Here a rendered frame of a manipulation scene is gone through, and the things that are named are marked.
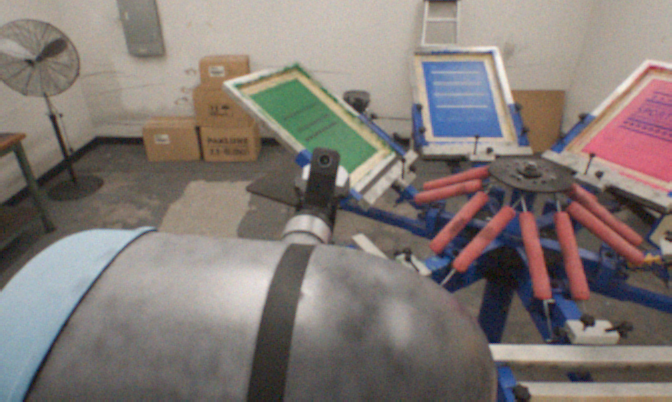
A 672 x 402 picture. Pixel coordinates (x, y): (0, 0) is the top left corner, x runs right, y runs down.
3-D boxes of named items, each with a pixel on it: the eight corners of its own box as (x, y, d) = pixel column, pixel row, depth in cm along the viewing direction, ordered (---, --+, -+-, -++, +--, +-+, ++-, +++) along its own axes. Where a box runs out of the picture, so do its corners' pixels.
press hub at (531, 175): (526, 424, 198) (615, 188, 136) (447, 423, 198) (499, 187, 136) (497, 356, 232) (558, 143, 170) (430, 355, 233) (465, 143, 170)
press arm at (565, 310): (599, 357, 118) (605, 345, 116) (579, 356, 118) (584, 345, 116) (569, 312, 133) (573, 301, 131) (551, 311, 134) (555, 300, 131)
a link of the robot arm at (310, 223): (279, 224, 56) (336, 235, 55) (287, 207, 60) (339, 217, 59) (275, 265, 59) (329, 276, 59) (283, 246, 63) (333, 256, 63)
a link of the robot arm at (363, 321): (595, 243, 15) (424, 301, 60) (305, 220, 16) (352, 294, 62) (641, 652, 11) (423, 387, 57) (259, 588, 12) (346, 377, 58)
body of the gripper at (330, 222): (297, 213, 74) (282, 254, 64) (302, 173, 70) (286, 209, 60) (337, 220, 74) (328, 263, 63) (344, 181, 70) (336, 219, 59)
